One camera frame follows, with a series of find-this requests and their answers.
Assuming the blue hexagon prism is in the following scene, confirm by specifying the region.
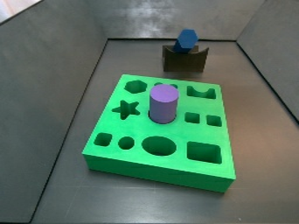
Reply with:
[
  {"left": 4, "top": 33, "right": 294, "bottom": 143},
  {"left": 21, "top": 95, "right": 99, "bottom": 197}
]
[{"left": 172, "top": 29, "right": 199, "bottom": 53}]

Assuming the purple cylinder peg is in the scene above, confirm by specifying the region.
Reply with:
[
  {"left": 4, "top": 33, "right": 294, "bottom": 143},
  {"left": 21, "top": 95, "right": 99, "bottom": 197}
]
[{"left": 149, "top": 84, "right": 179, "bottom": 124}]

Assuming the green shape sorter block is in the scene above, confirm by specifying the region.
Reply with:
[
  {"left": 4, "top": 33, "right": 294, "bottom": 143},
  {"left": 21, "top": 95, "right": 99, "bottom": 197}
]
[{"left": 83, "top": 74, "right": 236, "bottom": 193}]

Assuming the dark curved cradle stand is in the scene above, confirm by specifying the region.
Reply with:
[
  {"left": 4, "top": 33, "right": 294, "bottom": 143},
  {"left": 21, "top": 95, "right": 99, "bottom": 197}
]
[{"left": 163, "top": 45, "right": 209, "bottom": 73}]

